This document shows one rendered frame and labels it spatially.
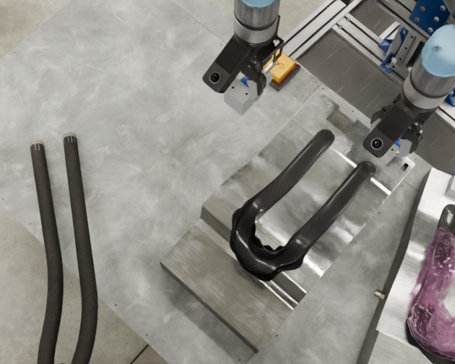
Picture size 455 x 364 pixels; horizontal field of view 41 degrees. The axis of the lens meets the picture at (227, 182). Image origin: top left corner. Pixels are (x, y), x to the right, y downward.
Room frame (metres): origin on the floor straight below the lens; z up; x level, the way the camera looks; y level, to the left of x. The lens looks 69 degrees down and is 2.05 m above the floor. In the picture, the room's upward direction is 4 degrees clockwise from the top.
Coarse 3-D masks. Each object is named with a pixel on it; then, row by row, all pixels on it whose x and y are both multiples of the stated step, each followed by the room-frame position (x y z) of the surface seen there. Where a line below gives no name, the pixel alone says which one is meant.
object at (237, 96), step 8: (272, 64) 0.70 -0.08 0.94; (240, 80) 0.65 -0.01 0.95; (232, 88) 0.62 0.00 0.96; (240, 88) 0.62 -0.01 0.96; (248, 88) 0.62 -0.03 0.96; (232, 96) 0.60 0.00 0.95; (240, 96) 0.60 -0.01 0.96; (248, 96) 0.61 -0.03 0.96; (232, 104) 0.60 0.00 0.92; (240, 104) 0.59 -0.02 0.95; (248, 104) 0.60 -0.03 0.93; (240, 112) 0.59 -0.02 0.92
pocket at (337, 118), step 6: (336, 108) 0.63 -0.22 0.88; (330, 114) 0.61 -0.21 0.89; (336, 114) 0.63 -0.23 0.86; (342, 114) 0.62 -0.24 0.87; (330, 120) 0.61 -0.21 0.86; (336, 120) 0.61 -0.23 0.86; (342, 120) 0.62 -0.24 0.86; (348, 120) 0.61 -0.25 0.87; (336, 126) 0.60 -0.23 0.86; (342, 126) 0.60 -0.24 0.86; (348, 126) 0.60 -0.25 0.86
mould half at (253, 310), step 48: (288, 144) 0.54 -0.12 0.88; (336, 144) 0.54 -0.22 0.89; (240, 192) 0.41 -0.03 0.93; (288, 192) 0.43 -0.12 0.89; (384, 192) 0.45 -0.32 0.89; (192, 240) 0.32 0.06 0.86; (336, 240) 0.33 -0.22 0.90; (192, 288) 0.23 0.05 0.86; (240, 288) 0.23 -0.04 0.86; (288, 288) 0.23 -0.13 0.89; (240, 336) 0.14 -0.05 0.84
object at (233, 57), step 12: (228, 48) 0.61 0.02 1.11; (240, 48) 0.61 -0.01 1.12; (252, 48) 0.61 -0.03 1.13; (216, 60) 0.60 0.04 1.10; (228, 60) 0.59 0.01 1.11; (240, 60) 0.59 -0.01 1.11; (216, 72) 0.57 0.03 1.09; (228, 72) 0.57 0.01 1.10; (216, 84) 0.55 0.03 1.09; (228, 84) 0.56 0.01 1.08
